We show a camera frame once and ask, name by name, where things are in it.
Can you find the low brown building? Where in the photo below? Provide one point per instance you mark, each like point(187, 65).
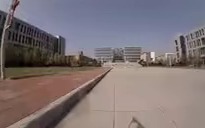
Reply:
point(80, 60)

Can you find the distant glass-fronted building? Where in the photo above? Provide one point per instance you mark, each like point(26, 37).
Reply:
point(133, 53)

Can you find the distant white buildings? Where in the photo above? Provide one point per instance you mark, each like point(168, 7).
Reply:
point(152, 56)

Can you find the grey concrete pavement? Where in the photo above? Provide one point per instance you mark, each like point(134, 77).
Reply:
point(156, 93)

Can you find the grey stone kerb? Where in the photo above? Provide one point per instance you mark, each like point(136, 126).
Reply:
point(56, 110)

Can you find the grass strip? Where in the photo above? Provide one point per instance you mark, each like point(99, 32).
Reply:
point(30, 71)

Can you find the large grey building with windows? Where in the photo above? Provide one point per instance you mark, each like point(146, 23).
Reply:
point(23, 35)

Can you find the red brick path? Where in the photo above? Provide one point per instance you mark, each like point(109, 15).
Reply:
point(23, 96)

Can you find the row of small trees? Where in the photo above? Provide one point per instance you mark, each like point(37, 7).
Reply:
point(196, 61)

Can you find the pale leaning pole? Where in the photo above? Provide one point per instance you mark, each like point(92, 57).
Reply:
point(2, 56)

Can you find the pale building with dark windows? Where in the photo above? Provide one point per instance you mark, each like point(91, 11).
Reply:
point(200, 41)

